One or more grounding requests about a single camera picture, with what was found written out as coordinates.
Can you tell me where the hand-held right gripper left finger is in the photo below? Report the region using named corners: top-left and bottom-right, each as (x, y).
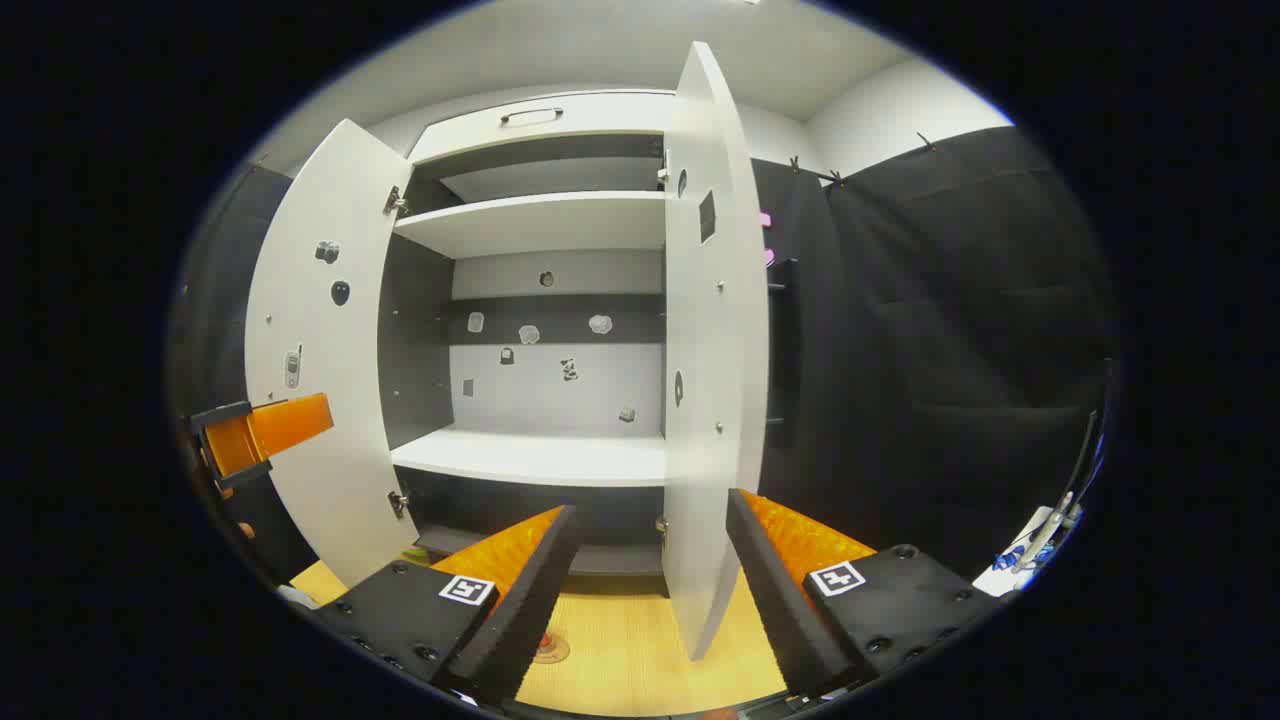
top-left (305, 505), bottom-right (581, 706)

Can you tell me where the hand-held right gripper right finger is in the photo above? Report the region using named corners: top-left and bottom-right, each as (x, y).
top-left (725, 488), bottom-right (1006, 701)

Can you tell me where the white cabinet door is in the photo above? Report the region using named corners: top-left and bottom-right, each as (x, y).
top-left (662, 40), bottom-right (771, 663)
top-left (243, 118), bottom-right (421, 589)

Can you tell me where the white cabinet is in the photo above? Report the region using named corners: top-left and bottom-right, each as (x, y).
top-left (378, 88), bottom-right (681, 601)

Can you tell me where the white and blue item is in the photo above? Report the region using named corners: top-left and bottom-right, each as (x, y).
top-left (972, 490), bottom-right (1086, 599)

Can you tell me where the black backdrop cloth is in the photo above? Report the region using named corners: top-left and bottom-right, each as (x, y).
top-left (170, 125), bottom-right (1116, 591)

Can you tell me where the white cabinet shelf board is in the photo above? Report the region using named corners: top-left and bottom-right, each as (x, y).
top-left (393, 190), bottom-right (669, 261)

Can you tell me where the white cabinet drawer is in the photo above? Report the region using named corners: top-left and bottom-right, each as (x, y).
top-left (408, 90), bottom-right (676, 166)

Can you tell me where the black door handle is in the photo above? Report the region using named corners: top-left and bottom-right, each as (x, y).
top-left (766, 258), bottom-right (801, 431)

